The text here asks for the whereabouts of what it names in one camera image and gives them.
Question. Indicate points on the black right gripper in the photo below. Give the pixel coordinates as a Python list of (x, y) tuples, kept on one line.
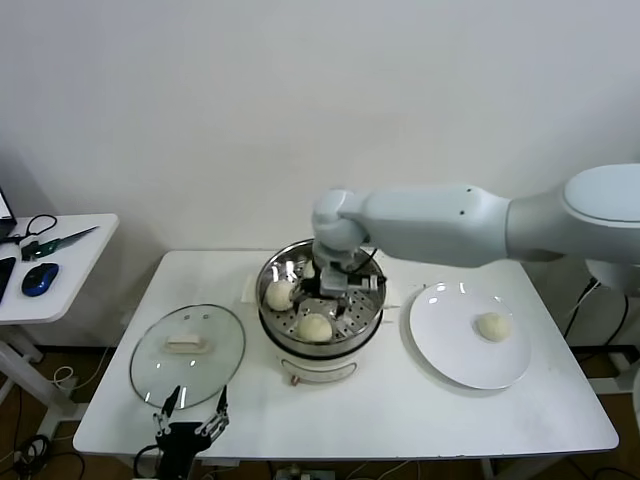
[(312, 291)]

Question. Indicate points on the blue computer mouse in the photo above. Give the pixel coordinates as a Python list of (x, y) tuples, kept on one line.
[(40, 278)]

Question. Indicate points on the white steamed baozi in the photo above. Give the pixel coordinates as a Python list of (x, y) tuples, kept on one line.
[(492, 327), (311, 269), (279, 295), (314, 327)]

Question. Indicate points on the black laptop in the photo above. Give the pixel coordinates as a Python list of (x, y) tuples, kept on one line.
[(4, 205)]

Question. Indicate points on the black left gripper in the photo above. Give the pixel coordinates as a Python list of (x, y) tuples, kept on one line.
[(182, 440)]

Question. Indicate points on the round glass pot lid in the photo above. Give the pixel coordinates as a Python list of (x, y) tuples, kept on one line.
[(150, 360)]

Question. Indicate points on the large white round plate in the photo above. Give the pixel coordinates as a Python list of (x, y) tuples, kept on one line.
[(450, 340)]

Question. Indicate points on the perforated steel steamer basket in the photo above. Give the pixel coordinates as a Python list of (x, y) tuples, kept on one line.
[(357, 325)]

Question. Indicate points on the flat black device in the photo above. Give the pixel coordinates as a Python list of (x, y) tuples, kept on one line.
[(5, 277)]

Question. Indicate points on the small white side table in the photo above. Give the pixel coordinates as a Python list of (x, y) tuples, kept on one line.
[(75, 280)]

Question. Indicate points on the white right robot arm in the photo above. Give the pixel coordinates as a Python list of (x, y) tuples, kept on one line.
[(450, 225)]

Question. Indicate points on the green pointed blade tool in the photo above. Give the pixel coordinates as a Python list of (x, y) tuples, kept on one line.
[(65, 240)]

